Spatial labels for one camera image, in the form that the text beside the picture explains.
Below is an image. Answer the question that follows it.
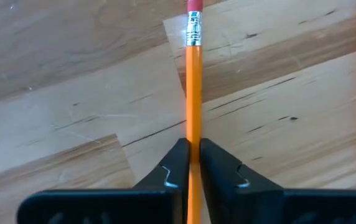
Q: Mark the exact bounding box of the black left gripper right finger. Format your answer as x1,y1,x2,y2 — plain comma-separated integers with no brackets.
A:
200,138,356,224

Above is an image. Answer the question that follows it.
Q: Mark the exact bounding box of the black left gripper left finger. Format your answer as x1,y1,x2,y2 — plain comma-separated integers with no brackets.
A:
16,138,192,224

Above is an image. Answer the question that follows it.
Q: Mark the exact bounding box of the orange pencil with eraser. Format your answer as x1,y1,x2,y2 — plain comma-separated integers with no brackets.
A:
185,0,204,224

